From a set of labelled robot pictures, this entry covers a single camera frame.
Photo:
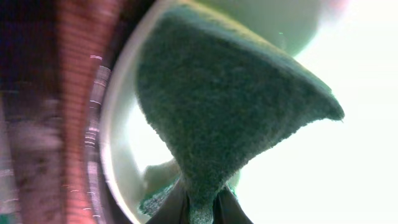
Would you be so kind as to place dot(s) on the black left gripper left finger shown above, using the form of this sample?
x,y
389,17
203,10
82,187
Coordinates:
x,y
175,209

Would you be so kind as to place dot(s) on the round black serving tray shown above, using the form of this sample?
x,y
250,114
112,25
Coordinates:
x,y
103,205

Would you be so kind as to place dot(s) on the green scouring sponge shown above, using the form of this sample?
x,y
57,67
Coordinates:
x,y
218,96

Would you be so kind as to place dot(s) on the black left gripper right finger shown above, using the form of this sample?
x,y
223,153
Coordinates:
x,y
227,210

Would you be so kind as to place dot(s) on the large mint green plate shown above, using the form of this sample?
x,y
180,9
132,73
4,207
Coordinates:
x,y
328,171

